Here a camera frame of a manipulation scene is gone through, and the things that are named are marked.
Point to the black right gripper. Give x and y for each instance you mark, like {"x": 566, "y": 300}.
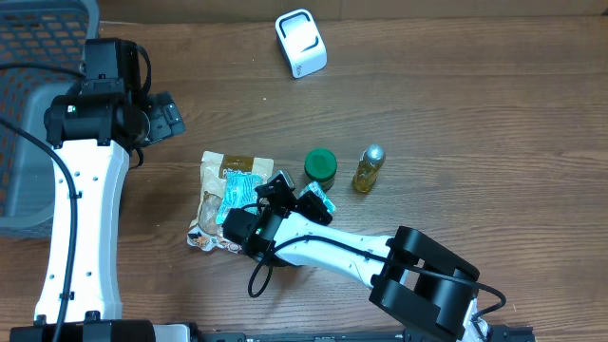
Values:
{"x": 313, "y": 202}

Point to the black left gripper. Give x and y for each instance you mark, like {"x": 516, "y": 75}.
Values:
{"x": 164, "y": 116}

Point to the teal wafer packet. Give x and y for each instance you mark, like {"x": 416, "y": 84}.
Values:
{"x": 240, "y": 191}

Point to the teal tissue pack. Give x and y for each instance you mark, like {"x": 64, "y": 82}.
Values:
{"x": 316, "y": 188}

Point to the green lidded jar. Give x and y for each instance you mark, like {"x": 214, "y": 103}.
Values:
{"x": 321, "y": 166}

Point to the brown snack bag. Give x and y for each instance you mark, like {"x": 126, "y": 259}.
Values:
{"x": 204, "y": 233}

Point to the yellow dish soap bottle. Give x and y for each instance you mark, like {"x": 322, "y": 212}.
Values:
{"x": 367, "y": 170}

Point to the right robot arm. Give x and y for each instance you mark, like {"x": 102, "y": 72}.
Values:
{"x": 411, "y": 277}

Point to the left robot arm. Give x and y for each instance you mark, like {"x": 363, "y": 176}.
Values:
{"x": 80, "y": 300}

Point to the white barcode scanner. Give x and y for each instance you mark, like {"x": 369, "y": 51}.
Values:
{"x": 300, "y": 43}

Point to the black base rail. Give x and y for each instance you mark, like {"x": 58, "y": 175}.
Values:
{"x": 496, "y": 334}

